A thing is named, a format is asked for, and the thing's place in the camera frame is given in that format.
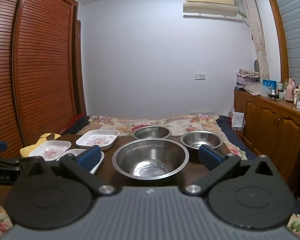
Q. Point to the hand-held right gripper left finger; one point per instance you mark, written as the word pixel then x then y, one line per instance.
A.
pixel 90 156

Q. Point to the white wall switch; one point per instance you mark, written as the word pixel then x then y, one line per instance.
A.
pixel 200 76

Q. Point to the white cardboard box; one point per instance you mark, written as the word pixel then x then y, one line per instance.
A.
pixel 237 121

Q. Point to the medium steel bowl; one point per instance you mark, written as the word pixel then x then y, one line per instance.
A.
pixel 152 133
pixel 200 138

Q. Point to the clear plastic bag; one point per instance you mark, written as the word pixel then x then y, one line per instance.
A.
pixel 256 89

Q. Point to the pink thermos bottle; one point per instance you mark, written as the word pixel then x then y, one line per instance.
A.
pixel 290 91

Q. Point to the bottles and clutter on sideboard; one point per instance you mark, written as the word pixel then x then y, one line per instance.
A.
pixel 247 77

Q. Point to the wooden door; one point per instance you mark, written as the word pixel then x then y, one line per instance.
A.
pixel 78 75

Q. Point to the yellow plush toy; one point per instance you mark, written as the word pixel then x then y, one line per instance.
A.
pixel 27 151

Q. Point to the louvered wooden wardrobe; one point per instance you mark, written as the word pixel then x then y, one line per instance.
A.
pixel 40 67

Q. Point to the floral blanket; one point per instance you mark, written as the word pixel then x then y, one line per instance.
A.
pixel 180 123

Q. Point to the grey window blind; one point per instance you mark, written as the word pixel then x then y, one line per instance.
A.
pixel 297 30

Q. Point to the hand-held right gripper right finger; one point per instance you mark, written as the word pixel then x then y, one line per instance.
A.
pixel 210 158

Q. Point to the dark clothes pile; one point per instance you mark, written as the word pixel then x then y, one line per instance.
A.
pixel 75 126

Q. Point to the small grey fan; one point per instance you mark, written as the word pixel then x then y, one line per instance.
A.
pixel 257 65

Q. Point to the white floral square plate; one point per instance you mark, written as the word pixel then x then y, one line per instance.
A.
pixel 97 166
pixel 97 139
pixel 50 152

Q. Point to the navy quilt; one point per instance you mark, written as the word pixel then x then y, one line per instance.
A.
pixel 225 127

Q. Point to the large steel bowl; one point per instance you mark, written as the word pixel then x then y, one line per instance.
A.
pixel 150 160

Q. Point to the beige air conditioner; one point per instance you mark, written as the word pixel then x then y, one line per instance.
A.
pixel 210 2

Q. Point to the blue box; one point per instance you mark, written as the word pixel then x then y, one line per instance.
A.
pixel 268 84

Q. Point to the wooden window frame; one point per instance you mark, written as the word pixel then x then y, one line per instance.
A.
pixel 277 30

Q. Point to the cream curtain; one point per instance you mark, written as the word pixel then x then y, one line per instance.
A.
pixel 258 37

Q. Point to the wooden sideboard cabinet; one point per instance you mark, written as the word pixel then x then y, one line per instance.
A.
pixel 270 125

